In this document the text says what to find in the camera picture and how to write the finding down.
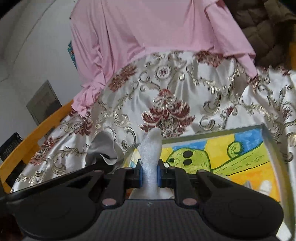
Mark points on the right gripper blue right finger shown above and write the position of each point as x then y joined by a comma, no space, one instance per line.
159,175

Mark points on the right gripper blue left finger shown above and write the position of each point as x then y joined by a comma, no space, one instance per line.
139,170

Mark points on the white satin cloth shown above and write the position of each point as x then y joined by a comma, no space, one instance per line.
150,151

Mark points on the grey sock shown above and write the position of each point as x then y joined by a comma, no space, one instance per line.
104,153

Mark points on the white fluffy sock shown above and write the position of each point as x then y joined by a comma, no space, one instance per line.
264,188

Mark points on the floral satin bedspread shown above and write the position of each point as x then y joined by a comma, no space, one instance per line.
56,197

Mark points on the grey tray with cartoon picture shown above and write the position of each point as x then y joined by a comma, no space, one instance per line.
239,154

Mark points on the grey door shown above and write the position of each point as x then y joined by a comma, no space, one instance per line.
44,103

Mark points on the pink hanging sheet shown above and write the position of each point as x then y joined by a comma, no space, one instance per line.
107,35

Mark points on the brown quilted jacket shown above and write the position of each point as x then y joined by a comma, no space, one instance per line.
268,26

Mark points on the wooden bed rail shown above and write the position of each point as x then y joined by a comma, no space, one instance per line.
29,146

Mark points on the colourful wall poster left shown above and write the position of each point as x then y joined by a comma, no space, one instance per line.
71,53

